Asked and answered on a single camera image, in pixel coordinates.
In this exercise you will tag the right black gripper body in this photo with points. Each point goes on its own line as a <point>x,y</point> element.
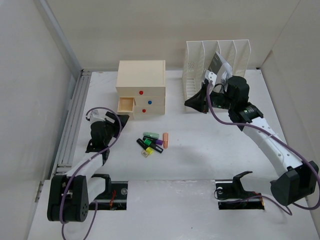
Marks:
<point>220,100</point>

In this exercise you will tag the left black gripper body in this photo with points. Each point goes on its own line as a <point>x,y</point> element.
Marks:
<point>112,129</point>

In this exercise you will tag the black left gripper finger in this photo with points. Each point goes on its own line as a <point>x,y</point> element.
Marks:
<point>123,120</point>
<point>111,115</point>

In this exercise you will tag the small barcode sticker block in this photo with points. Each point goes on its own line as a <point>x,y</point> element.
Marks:
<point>145,153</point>

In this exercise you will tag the orange highlighter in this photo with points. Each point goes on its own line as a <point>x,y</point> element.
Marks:
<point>165,139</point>

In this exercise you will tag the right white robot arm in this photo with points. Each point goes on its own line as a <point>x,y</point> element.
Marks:
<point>297,177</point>

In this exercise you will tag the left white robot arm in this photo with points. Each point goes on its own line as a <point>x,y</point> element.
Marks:
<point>71,194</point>

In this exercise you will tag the green capped black highlighter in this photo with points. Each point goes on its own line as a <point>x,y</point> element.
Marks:
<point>142,144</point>

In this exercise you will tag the mint green highlighter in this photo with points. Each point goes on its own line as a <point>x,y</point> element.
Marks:
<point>151,135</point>

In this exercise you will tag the cream drawer cabinet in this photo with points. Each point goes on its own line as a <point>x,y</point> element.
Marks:
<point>141,73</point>

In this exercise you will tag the dark grey booklet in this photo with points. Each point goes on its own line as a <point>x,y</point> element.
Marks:
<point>221,68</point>

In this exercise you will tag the yellow highlighter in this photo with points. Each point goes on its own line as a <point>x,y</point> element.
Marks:
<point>149,150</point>

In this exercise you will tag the black marker pen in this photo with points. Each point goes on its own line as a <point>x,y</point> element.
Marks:
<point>156,148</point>

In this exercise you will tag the purple capped black highlighter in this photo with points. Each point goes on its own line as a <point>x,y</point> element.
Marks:
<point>154,140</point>

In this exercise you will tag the white mesh file organizer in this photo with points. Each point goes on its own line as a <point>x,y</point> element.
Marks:
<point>199,54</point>

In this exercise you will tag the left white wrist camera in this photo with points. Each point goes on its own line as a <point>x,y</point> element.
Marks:
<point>94,116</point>

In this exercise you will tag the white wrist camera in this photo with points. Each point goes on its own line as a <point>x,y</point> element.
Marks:
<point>210,76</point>
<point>94,116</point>

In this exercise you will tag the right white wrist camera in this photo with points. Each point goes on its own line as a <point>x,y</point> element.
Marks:
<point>210,76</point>

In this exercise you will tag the aluminium rail frame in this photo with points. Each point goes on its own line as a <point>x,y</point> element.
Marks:
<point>63,159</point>

